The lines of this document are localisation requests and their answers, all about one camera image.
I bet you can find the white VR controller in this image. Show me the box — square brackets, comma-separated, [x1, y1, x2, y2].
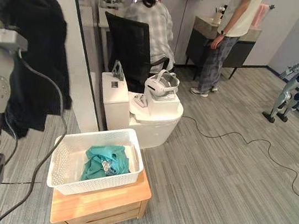
[132, 93, 150, 110]

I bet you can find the white toothbrush cup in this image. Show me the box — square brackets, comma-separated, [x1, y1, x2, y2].
[211, 6, 227, 26]

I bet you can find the black floor cable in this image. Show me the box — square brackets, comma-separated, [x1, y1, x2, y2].
[171, 115, 299, 205]

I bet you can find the standing person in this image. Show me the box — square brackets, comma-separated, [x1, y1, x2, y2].
[189, 0, 265, 105]

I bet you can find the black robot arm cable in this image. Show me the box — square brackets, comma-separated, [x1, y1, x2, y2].
[0, 50, 79, 224]

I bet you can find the white VR headset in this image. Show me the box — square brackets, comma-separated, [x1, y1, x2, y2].
[142, 67, 182, 105]

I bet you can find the teal cloth garment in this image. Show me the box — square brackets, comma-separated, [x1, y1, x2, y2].
[80, 140, 135, 188]

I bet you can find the dark vanity cabinet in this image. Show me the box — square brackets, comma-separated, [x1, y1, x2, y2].
[181, 14, 263, 90]

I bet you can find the grey stand on tank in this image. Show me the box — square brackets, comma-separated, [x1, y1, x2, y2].
[110, 59, 127, 82]

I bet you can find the black cloth garment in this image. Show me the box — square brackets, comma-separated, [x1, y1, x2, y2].
[0, 0, 87, 145]

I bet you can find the white plastic laundry basket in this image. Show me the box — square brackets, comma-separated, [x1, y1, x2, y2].
[45, 117, 150, 206]

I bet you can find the black office chair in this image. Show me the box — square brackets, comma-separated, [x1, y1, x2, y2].
[94, 10, 177, 98]

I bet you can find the wooden bedside cabinet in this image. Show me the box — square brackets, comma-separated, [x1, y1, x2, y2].
[48, 157, 156, 224]

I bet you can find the seated person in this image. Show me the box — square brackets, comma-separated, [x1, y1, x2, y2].
[116, 0, 185, 77]

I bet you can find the white box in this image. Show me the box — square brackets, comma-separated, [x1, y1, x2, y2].
[145, 89, 182, 120]

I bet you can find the white toilet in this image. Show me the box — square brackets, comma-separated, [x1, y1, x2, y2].
[92, 70, 189, 155]

